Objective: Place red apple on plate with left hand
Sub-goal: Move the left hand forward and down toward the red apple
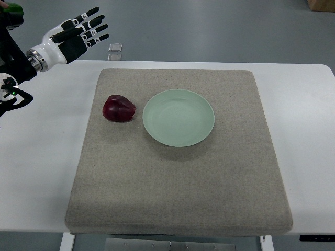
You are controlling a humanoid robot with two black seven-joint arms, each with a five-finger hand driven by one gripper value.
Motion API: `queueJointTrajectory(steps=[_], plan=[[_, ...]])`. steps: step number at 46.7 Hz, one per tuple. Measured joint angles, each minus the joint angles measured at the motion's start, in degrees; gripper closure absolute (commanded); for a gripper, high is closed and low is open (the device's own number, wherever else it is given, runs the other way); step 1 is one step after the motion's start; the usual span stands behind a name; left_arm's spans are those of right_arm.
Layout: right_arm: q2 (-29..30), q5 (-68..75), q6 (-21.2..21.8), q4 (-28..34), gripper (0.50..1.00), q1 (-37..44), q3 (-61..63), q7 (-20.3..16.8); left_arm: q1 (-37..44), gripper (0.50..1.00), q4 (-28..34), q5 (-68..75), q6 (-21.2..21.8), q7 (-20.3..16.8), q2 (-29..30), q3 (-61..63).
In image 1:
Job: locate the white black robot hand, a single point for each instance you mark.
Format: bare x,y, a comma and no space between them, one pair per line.
68,41

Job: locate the red apple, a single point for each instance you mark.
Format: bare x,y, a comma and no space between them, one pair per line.
118,108

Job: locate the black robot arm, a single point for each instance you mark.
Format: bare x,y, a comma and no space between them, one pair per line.
15,66

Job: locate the lower metal floor plate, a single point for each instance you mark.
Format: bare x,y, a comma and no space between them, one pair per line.
114,57

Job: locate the metal floor plate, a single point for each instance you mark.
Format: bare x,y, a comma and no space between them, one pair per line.
115,47
114,57

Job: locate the upper metal floor plate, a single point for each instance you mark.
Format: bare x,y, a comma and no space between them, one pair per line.
115,47

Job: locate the light green plate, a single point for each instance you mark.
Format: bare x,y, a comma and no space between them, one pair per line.
178,118

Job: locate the beige felt mat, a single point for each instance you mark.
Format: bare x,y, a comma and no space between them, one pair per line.
227,185

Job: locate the white left table leg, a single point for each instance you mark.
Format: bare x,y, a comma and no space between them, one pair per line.
67,242

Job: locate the white table leg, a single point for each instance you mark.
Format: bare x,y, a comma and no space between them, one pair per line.
67,242
266,243

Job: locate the grey metal table base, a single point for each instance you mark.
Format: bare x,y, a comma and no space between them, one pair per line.
142,244

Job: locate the cardboard box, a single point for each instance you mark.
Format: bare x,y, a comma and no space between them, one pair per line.
321,5

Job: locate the white right table leg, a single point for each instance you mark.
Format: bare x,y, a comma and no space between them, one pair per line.
266,243

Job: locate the black table control panel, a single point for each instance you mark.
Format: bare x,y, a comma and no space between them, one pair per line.
317,238

